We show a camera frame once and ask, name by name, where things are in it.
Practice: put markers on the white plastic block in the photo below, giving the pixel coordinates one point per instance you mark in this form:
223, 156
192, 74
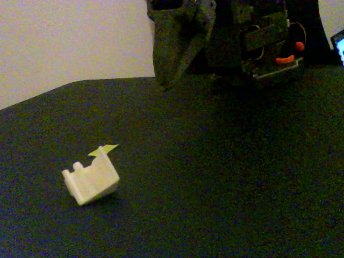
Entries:
91, 182

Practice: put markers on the dark desk mat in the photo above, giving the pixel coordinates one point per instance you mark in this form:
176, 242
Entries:
188, 174

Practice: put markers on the black orange table clamp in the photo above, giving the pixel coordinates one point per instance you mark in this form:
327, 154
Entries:
299, 46
285, 60

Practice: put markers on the black office chair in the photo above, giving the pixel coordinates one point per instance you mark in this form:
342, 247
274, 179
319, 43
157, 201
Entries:
314, 27

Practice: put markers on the yellow-green tape marker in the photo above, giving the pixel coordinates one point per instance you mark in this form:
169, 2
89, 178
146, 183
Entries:
110, 147

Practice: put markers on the laptop screen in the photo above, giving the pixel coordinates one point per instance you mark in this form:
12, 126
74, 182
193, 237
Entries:
340, 45

